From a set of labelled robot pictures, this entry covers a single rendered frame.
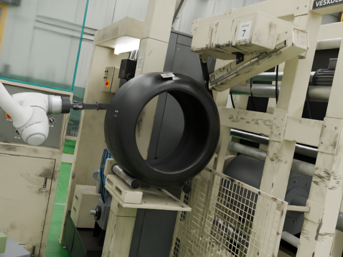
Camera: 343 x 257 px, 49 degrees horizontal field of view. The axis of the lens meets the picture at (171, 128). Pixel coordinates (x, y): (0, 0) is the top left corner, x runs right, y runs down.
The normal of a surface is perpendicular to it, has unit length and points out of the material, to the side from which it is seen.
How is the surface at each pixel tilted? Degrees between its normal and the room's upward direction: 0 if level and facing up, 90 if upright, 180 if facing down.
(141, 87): 60
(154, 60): 90
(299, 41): 72
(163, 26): 90
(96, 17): 90
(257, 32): 90
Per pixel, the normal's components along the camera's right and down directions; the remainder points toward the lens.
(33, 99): 0.27, -0.70
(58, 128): 0.40, 0.12
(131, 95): -0.23, -0.37
